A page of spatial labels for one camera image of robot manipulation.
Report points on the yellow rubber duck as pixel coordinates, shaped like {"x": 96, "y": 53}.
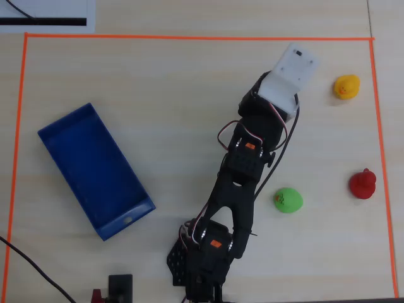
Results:
{"x": 347, "y": 86}

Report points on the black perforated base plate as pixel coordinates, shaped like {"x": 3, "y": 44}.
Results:
{"x": 176, "y": 262}

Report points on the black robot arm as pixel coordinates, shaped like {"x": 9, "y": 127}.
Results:
{"x": 233, "y": 195}

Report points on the blue plastic box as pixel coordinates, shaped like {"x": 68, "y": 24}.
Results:
{"x": 94, "y": 170}

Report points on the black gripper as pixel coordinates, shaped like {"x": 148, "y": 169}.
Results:
{"x": 249, "y": 101}

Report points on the black camera stand base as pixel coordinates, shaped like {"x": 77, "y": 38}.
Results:
{"x": 121, "y": 284}

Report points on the white paper with black bar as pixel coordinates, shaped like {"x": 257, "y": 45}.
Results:
{"x": 90, "y": 9}

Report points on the green rubber duck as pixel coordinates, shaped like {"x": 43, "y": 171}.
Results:
{"x": 288, "y": 202}

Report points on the red clamp knob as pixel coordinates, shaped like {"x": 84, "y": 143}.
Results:
{"x": 97, "y": 296}

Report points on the orange tape border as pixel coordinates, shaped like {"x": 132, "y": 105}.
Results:
{"x": 189, "y": 37}

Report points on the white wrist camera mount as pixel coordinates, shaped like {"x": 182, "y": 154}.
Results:
{"x": 293, "y": 69}

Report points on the red rubber duck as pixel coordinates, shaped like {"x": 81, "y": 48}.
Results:
{"x": 362, "y": 186}

